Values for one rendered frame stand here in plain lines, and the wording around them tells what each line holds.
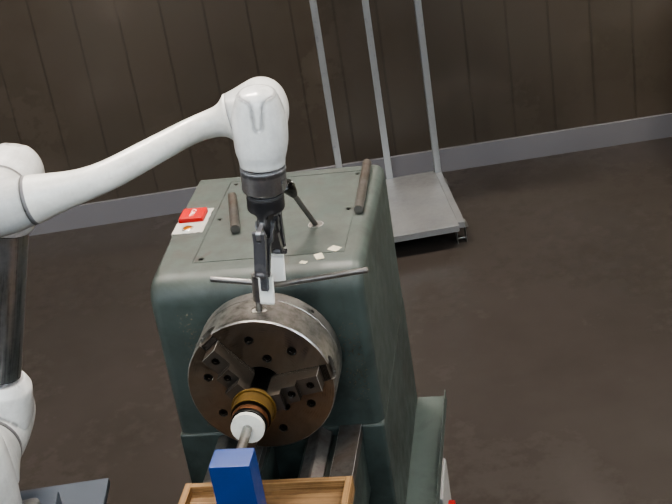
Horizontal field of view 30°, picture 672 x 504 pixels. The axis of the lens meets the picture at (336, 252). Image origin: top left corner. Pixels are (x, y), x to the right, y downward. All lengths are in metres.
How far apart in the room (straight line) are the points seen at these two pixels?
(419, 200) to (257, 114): 3.41
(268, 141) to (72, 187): 0.39
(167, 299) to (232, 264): 0.16
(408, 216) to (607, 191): 0.95
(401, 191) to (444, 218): 0.40
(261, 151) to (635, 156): 4.04
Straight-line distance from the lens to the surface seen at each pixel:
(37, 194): 2.49
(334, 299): 2.69
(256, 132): 2.37
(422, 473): 3.23
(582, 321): 4.87
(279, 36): 6.02
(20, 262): 2.76
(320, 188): 3.08
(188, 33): 6.03
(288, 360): 2.60
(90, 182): 2.48
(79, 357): 5.22
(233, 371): 2.58
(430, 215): 5.57
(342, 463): 2.75
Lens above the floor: 2.45
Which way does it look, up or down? 26 degrees down
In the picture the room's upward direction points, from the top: 9 degrees counter-clockwise
